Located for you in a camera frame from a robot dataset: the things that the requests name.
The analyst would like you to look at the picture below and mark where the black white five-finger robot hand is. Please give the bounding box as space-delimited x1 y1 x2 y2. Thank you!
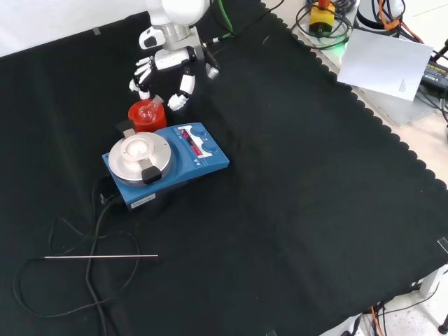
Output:
128 33 208 112

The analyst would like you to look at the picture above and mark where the clear round-bottom glass flask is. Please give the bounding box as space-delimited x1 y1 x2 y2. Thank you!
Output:
137 94 165 123

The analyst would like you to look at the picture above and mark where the white black wrist module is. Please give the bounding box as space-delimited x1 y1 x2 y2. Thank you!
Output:
139 27 166 50

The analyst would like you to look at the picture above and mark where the blue heater with steel plate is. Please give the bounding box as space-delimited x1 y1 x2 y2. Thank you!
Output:
101 118 230 212

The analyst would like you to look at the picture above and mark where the yellow stop button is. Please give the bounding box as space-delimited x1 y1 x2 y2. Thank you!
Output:
308 0 336 36

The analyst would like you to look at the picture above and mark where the black bench cloth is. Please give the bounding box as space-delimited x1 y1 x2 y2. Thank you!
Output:
0 0 448 336

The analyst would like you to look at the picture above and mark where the pale white board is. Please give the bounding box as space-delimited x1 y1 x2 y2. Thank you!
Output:
336 28 434 102

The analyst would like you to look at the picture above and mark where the thin steel probe rod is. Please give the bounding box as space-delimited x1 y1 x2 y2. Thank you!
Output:
44 254 159 260

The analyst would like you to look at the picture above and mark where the black power adapter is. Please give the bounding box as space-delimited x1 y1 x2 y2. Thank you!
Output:
419 59 448 90

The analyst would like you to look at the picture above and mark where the white table leg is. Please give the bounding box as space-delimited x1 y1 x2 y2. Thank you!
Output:
419 266 448 299

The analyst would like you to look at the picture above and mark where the small grey cylinder camera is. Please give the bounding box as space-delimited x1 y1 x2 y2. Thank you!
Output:
205 52 221 80

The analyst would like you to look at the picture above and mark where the red flask support ring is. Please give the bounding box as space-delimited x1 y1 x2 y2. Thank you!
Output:
127 99 168 133

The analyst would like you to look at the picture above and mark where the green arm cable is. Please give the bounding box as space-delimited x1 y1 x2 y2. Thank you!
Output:
216 0 237 38

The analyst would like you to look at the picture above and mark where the black coiled cable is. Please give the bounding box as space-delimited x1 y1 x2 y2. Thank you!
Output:
290 0 354 50

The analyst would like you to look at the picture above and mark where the thick black power cable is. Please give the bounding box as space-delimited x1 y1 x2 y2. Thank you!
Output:
85 194 123 336

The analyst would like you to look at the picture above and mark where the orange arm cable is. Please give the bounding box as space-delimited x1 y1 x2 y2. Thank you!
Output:
379 0 424 45

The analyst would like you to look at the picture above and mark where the thin black probe cable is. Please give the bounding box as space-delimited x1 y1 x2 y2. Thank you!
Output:
13 180 140 319

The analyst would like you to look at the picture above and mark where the orange floor cable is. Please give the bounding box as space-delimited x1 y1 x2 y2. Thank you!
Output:
370 303 383 336

